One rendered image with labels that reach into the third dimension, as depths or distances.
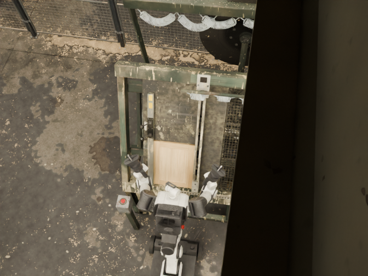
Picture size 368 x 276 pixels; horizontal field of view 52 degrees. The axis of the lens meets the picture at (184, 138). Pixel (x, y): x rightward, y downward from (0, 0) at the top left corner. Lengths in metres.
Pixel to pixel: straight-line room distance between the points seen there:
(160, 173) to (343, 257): 3.36
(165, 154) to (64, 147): 1.96
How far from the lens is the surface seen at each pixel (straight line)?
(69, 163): 4.92
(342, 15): 0.29
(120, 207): 3.57
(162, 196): 3.10
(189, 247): 4.13
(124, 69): 3.01
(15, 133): 5.40
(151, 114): 3.19
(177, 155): 3.39
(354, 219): 0.20
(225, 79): 2.90
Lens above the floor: 4.26
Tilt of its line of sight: 62 degrees down
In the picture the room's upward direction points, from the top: 3 degrees counter-clockwise
